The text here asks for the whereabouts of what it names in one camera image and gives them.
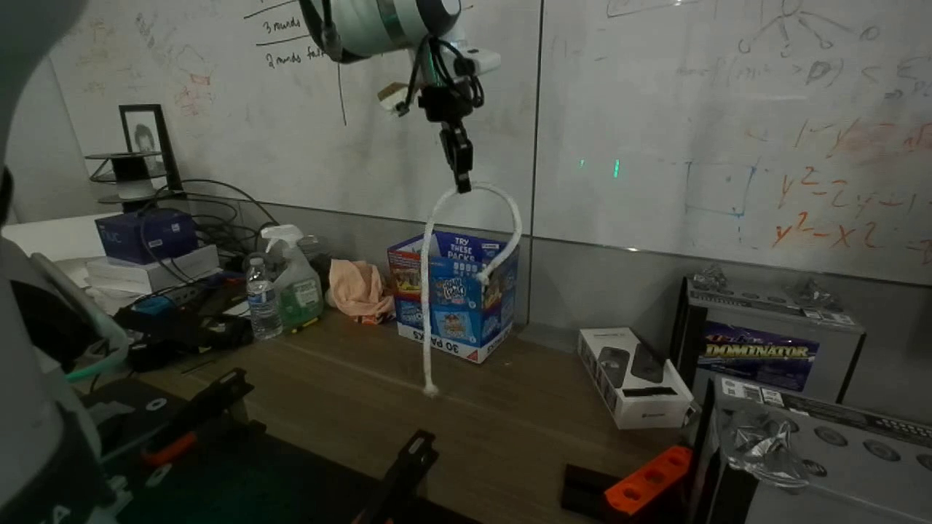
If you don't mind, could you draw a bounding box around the black picture frame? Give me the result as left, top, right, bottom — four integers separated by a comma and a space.
118, 103, 187, 198

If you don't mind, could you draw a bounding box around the clear water bottle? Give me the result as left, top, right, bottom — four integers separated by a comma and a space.
244, 256, 286, 343

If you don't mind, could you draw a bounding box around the grey tiered stand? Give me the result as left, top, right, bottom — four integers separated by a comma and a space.
84, 148, 169, 212

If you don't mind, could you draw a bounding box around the grey battery with round caps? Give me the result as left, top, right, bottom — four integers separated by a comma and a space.
691, 377, 932, 524

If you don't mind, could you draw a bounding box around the flat white box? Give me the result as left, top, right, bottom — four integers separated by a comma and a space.
84, 241, 224, 298

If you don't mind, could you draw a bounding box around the black table clamp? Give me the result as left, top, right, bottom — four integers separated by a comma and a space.
353, 429, 442, 524

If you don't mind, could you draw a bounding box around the orange and black block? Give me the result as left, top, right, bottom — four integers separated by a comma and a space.
559, 442, 696, 519

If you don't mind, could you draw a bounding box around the thick white rope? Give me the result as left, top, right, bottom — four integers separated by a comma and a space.
418, 183, 525, 401

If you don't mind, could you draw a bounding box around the black base mat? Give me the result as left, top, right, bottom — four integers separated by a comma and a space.
115, 425, 390, 524

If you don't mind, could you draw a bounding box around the spray bottle with green liquid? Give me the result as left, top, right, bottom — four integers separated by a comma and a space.
260, 225, 329, 333

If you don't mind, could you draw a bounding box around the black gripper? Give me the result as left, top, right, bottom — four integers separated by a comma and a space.
418, 83, 486, 195

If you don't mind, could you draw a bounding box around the dark blue box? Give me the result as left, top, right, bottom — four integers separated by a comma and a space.
94, 206, 201, 269

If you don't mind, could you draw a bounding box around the grey battery with dark label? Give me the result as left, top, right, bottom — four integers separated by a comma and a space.
668, 275, 868, 404

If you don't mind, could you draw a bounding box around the black device pile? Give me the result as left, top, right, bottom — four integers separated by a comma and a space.
115, 272, 257, 374

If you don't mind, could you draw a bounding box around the black clamp with orange handle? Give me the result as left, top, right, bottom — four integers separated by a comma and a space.
97, 366, 257, 474

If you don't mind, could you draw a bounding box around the blue cardboard snack box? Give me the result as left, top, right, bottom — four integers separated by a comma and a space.
384, 227, 522, 366

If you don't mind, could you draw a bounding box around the black camera cable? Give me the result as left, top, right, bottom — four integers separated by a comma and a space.
409, 36, 490, 112

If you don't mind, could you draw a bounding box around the white box with black devices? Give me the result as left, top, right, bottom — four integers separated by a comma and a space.
578, 326, 696, 430

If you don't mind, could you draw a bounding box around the black cable bundle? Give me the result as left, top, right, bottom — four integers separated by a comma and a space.
177, 176, 286, 262

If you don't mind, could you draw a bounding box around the wall whiteboard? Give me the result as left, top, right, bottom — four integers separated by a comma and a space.
27, 0, 932, 289

